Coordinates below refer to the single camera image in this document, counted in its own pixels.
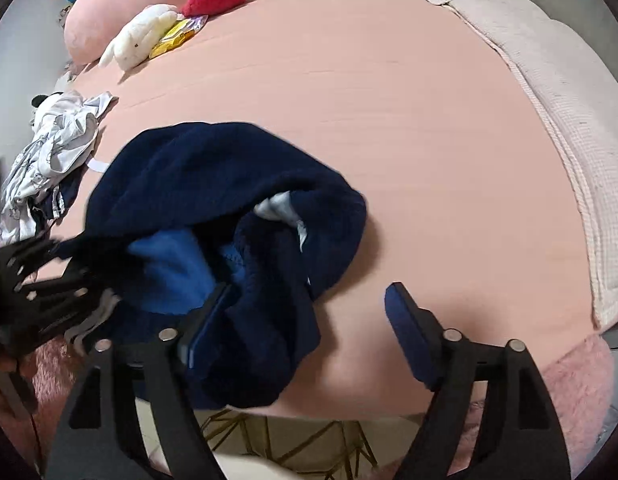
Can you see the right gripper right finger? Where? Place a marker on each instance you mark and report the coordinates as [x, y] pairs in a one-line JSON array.
[[519, 436]]

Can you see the navy blue striped shorts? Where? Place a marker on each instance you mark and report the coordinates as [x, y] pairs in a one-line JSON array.
[[230, 234]]

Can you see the white printed garment pile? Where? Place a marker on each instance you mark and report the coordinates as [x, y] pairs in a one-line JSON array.
[[64, 133]]

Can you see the white plush rabbit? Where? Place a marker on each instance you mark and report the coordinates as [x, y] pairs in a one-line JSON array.
[[133, 44]]

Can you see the yellow snack packet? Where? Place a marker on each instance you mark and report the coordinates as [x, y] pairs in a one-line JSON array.
[[178, 35]]

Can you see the light pink knit blanket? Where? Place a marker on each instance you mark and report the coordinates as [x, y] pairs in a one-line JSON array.
[[576, 98]]

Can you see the pink bed sheet mattress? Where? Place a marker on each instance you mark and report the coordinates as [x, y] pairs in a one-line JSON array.
[[469, 203]]

